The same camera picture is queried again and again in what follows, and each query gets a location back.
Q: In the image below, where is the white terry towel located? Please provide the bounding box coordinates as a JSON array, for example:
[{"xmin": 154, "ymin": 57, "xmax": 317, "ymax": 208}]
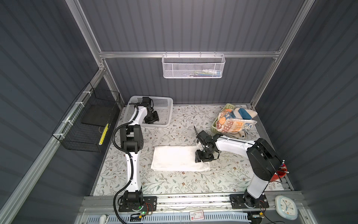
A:
[{"xmin": 151, "ymin": 146, "xmax": 210, "ymax": 172}]

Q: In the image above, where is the green plastic towel basket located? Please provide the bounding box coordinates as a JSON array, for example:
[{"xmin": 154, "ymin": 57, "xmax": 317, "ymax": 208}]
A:
[{"xmin": 211, "ymin": 103, "xmax": 238, "ymax": 135}]

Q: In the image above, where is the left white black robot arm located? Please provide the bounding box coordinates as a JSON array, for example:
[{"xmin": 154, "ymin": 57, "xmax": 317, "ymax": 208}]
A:
[{"xmin": 112, "ymin": 97, "xmax": 159, "ymax": 207}]

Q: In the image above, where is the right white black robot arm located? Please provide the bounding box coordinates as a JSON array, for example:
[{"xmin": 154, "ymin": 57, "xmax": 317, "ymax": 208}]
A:
[{"xmin": 195, "ymin": 131, "xmax": 283, "ymax": 209}]

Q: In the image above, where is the white plastic laundry basket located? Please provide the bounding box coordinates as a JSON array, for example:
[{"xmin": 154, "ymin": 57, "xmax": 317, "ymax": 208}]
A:
[{"xmin": 123, "ymin": 96, "xmax": 173, "ymax": 128}]

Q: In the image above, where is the orange patterned towel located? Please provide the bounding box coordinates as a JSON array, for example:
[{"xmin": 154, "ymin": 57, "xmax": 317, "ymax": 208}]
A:
[{"xmin": 215, "ymin": 108, "xmax": 257, "ymax": 137}]

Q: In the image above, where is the blue white towel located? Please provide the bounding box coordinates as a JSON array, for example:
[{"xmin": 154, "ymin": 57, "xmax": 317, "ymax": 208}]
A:
[{"xmin": 234, "ymin": 108, "xmax": 258, "ymax": 120}]

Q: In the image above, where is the black pad in basket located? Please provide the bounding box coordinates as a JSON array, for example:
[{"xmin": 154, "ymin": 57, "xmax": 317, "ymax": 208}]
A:
[{"xmin": 81, "ymin": 105, "xmax": 112, "ymax": 127}]

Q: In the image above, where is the red white label card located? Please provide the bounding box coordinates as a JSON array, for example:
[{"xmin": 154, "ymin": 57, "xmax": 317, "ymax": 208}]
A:
[{"xmin": 189, "ymin": 210, "xmax": 205, "ymax": 221}]

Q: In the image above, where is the red pen cup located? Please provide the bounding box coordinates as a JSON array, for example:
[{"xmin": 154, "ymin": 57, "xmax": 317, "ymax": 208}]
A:
[{"xmin": 270, "ymin": 160, "xmax": 289, "ymax": 183}]

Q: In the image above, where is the white wire wall basket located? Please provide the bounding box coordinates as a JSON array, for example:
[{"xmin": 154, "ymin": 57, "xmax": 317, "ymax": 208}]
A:
[{"xmin": 161, "ymin": 54, "xmax": 226, "ymax": 79}]

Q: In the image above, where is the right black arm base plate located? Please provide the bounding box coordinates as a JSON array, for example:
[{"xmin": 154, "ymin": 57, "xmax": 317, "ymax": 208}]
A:
[{"xmin": 229, "ymin": 194, "xmax": 269, "ymax": 209}]

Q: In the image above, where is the black wire wall basket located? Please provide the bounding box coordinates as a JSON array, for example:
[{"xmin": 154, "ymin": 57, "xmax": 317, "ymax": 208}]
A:
[{"xmin": 53, "ymin": 84, "xmax": 121, "ymax": 153}]

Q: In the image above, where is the white ventilated cable duct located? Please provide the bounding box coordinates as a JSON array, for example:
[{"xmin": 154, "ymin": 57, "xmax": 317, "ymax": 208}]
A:
[{"xmin": 86, "ymin": 211, "xmax": 249, "ymax": 224}]

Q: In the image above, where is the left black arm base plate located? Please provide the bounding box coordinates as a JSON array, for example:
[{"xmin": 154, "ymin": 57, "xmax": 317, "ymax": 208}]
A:
[{"xmin": 117, "ymin": 196, "xmax": 158, "ymax": 212}]

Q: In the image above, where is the white wall clock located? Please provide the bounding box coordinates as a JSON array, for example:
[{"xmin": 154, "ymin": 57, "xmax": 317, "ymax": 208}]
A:
[{"xmin": 275, "ymin": 196, "xmax": 298, "ymax": 220}]

